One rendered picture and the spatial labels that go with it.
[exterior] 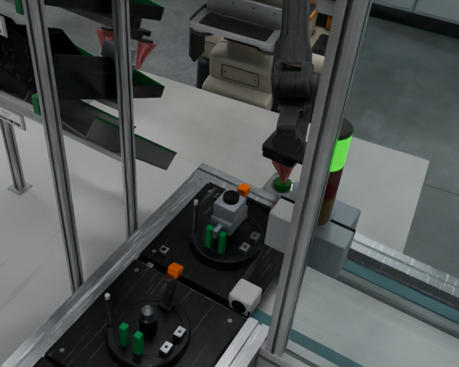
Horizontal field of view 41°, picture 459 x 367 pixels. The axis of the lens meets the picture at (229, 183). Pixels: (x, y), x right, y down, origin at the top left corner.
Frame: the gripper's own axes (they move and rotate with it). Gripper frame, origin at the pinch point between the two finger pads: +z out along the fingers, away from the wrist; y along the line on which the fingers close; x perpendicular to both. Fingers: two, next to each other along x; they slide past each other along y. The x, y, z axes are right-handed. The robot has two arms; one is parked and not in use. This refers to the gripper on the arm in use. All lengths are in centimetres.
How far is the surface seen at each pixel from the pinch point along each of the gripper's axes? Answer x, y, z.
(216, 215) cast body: -24.4, -2.8, -7.7
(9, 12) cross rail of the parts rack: -44, -25, -49
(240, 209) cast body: -21.9, 0.7, -9.1
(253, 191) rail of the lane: -5.5, -4.4, 2.0
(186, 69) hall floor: 153, -125, 97
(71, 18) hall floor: 158, -212, 96
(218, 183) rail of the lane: -7.7, -11.9, 1.9
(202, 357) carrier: -46.0, 8.2, 1.2
